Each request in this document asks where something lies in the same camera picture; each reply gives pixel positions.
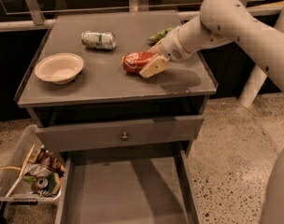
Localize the green white soda can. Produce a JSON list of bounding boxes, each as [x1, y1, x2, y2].
[[81, 31, 116, 50]]

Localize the round metal drawer knob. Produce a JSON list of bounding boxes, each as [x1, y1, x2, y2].
[[121, 133, 129, 141]]

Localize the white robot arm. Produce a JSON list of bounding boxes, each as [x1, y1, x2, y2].
[[140, 0, 284, 224]]

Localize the crumpled snack wrappers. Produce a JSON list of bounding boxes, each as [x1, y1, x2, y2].
[[0, 143, 66, 198]]

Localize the red coke can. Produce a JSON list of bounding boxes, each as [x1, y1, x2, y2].
[[122, 51, 155, 74]]

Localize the green chip bag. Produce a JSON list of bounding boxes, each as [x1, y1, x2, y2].
[[149, 28, 172, 44]]

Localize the grey drawer cabinet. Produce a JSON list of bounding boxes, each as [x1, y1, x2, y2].
[[14, 10, 219, 154]]

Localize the crushed can in bin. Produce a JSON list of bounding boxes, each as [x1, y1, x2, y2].
[[33, 177, 49, 191]]

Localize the white paper bowl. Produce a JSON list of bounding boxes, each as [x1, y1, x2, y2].
[[35, 53, 84, 84]]

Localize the grey top drawer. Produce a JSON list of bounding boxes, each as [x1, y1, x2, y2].
[[36, 115, 204, 152]]

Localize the open grey middle drawer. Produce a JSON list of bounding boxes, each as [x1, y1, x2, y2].
[[55, 142, 200, 224]]

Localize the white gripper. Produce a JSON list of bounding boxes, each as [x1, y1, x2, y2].
[[139, 27, 192, 78]]

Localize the clear plastic trash bin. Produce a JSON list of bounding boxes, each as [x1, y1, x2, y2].
[[0, 125, 61, 204]]

